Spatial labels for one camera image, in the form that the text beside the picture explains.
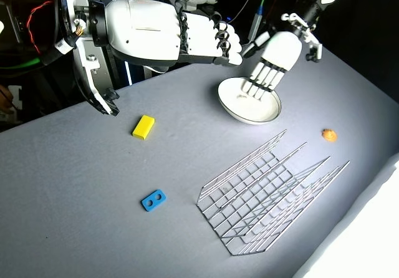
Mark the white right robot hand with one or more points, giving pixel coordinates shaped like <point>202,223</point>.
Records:
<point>146,31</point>

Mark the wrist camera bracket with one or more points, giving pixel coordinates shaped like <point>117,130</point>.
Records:
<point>307,30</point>
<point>90,81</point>

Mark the blue block with two holes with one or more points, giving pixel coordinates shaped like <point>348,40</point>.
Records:
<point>153,200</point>

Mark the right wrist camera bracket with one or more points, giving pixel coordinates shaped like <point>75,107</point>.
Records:
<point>90,81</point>

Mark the yellow rectangular block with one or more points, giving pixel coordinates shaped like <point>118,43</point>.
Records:
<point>143,127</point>

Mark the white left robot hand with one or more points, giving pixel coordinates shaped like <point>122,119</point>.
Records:
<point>282,52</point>

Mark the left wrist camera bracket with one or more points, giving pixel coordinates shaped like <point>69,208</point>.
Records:
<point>307,30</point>

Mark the orange swirl cookie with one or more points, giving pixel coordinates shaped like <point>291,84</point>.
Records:
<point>329,135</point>

